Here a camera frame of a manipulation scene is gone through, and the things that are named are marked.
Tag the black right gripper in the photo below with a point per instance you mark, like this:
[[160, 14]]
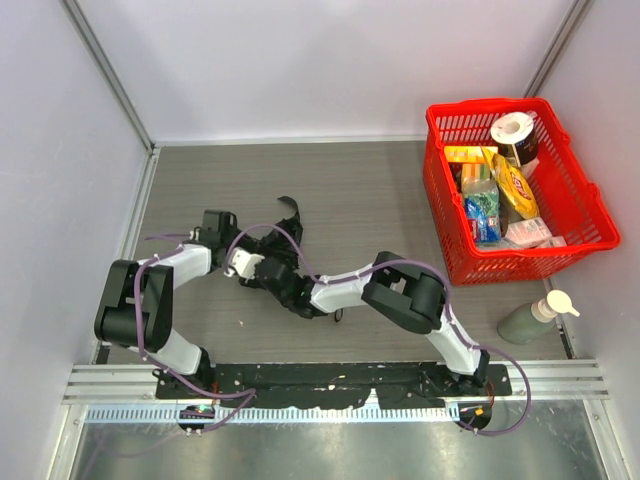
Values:
[[257, 279]]

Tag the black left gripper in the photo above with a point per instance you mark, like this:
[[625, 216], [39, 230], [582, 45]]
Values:
[[218, 228]]

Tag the black folding umbrella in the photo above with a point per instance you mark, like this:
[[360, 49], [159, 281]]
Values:
[[280, 244]]

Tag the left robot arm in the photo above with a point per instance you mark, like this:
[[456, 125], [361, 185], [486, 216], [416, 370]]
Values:
[[136, 308]]

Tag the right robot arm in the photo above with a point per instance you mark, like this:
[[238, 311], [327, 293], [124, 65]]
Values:
[[410, 294]]

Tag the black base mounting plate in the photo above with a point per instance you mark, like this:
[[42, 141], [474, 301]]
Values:
[[339, 386]]

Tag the clear green snack bag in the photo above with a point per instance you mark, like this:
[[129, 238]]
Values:
[[482, 209]]

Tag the yellow orange box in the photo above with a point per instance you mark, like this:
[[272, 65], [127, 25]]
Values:
[[468, 154]]

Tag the green soap pump bottle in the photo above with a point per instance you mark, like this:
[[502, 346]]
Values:
[[530, 321]]

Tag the yellow Lays chips bag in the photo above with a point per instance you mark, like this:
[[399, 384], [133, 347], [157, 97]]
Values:
[[514, 187]]

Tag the white wrapped sponge pack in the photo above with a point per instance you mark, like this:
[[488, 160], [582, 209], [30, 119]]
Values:
[[528, 233]]

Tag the black wrapped toilet paper roll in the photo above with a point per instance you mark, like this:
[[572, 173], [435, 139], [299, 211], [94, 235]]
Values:
[[515, 136]]

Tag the red plastic shopping basket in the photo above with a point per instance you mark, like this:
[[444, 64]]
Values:
[[569, 203]]

